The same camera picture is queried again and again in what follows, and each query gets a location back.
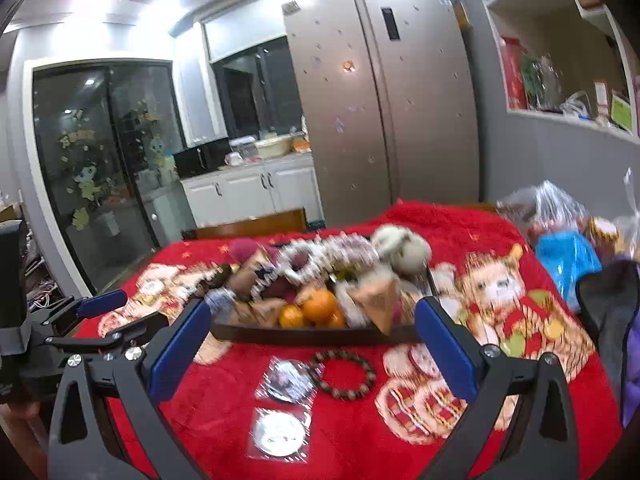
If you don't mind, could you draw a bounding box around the bagged anime badge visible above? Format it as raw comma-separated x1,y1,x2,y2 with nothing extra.
255,356,316,405

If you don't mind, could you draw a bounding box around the brown wooden bead bracelet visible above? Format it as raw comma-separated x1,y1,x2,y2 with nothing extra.
308,349,378,401

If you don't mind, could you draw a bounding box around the blue white knitted scrunchie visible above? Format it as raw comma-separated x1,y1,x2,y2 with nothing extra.
203,287,236,318

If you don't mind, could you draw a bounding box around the lower orange mandarin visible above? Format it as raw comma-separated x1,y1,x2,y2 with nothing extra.
279,304,306,330

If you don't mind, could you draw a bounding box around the orange mandarin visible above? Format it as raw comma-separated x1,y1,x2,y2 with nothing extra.
302,289,337,324
279,304,306,330

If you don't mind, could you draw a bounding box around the glass sliding door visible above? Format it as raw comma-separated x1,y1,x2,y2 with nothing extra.
32,61,195,292

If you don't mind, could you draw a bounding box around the black rectangular tray box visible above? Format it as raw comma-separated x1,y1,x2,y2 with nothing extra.
210,264,431,347

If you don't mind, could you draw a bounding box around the upper orange mandarin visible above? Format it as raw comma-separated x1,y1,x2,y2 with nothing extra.
302,289,337,324

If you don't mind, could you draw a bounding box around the black microwave oven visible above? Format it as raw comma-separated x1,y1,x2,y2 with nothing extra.
174,138,231,180

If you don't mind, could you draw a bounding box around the wooden chair back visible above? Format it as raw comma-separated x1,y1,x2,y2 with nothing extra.
181,208,307,242

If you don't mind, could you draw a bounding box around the blue plastic bag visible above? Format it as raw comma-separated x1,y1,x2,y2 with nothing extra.
535,231,602,313

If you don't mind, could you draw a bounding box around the red teddy bear blanket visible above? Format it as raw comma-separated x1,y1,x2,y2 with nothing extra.
74,199,624,480

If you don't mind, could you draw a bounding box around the white kitchen cabinet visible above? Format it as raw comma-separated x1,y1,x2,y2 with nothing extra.
182,153,324,228

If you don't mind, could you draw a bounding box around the pink cream knitted scrunchie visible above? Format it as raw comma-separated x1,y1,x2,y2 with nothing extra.
323,233,380,270

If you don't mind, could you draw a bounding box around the cream plastic basin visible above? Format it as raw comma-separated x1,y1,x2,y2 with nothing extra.
255,136,293,159

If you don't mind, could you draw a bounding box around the white plush bear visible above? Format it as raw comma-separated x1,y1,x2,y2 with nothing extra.
370,224,432,276

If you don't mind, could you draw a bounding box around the clear plastic bag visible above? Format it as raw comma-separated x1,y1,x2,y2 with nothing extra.
496,180,589,246

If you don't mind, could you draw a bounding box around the silver double door refrigerator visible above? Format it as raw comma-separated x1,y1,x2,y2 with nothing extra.
282,0,480,228

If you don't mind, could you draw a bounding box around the white wall shelf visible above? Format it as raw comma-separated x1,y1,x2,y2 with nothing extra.
484,0,639,144

